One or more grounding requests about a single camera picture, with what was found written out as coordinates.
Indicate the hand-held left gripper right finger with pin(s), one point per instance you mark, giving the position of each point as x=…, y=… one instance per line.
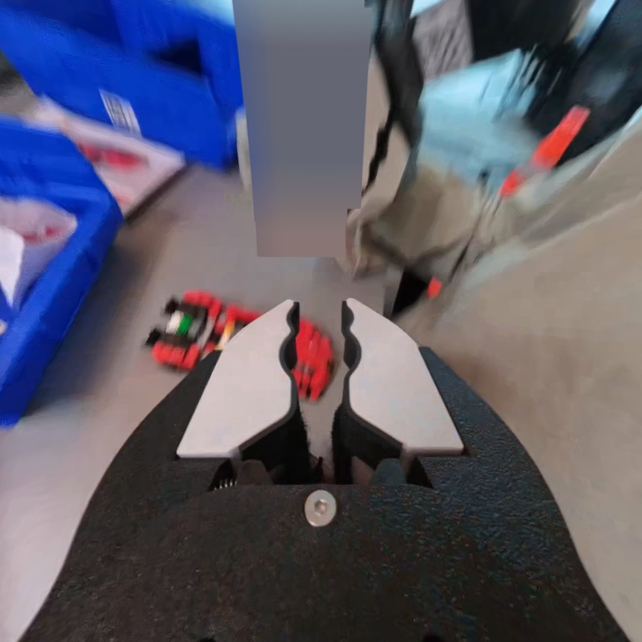
x=396, y=391

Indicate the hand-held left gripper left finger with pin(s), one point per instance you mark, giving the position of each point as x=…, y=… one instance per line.
x=240, y=391

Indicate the red toy brick car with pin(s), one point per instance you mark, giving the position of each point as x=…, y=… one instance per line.
x=316, y=361

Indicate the grey desk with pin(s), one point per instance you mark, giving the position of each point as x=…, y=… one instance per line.
x=175, y=240

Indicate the person's beige trousers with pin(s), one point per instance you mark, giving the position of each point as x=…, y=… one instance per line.
x=551, y=376

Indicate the blue plastic storage bin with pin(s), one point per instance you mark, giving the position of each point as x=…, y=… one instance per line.
x=65, y=326
x=165, y=110

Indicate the booklet with red picture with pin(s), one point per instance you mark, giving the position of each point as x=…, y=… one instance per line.
x=135, y=165

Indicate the brick-printed paper bag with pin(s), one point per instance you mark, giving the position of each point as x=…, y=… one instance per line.
x=45, y=225

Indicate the white paper bag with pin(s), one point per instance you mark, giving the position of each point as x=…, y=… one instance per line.
x=10, y=266

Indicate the orange traffic cone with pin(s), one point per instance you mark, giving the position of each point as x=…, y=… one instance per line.
x=556, y=140

